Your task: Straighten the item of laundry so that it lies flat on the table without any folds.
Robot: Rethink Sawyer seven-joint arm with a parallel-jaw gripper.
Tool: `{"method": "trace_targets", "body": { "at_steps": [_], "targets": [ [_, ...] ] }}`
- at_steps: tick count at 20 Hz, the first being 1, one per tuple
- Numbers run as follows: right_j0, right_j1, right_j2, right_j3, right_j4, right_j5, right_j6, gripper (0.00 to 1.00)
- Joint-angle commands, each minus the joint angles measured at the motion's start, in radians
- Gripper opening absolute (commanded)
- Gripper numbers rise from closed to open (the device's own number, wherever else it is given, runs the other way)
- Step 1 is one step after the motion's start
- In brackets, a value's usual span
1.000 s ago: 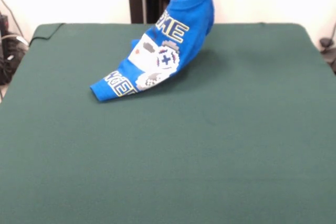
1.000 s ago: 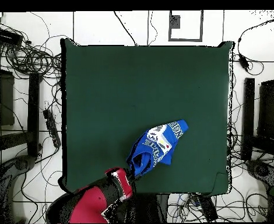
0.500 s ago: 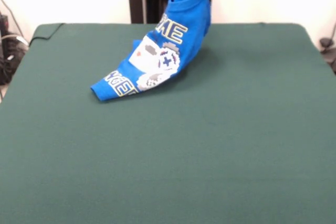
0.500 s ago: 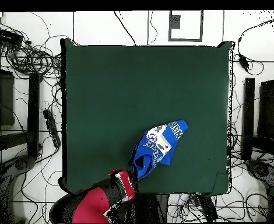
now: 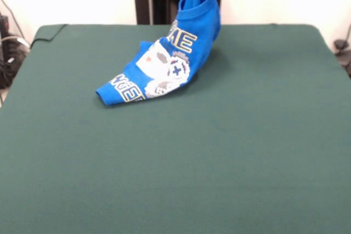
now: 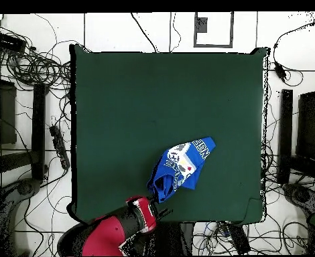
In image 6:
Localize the long black floor cable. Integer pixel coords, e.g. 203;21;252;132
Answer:
130;11;158;54

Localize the black metal stand frame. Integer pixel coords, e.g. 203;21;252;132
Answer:
0;60;50;188
277;68;315;188

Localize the black rectangular device box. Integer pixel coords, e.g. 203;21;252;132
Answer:
0;31;27;54

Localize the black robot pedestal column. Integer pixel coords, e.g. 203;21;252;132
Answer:
135;222;194;256

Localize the tangled black cable bundle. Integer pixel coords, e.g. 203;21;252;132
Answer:
0;21;73;92

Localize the black power strip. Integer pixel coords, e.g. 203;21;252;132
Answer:
48;124;71;171
221;222;252;255

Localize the grey curved stand base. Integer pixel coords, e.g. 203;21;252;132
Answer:
281;183;315;215
0;177;42;256

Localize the thin black floor cable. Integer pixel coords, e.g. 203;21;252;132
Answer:
169;11;182;53

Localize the blue printed T-shirt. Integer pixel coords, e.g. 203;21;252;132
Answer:
146;136;216;203

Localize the dark green table cloth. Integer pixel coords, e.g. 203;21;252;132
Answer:
67;44;271;226

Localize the grey square floor hatch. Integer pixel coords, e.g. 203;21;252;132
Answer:
192;11;234;48

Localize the black power adapter with cable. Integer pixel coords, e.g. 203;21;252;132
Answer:
272;18;315;88

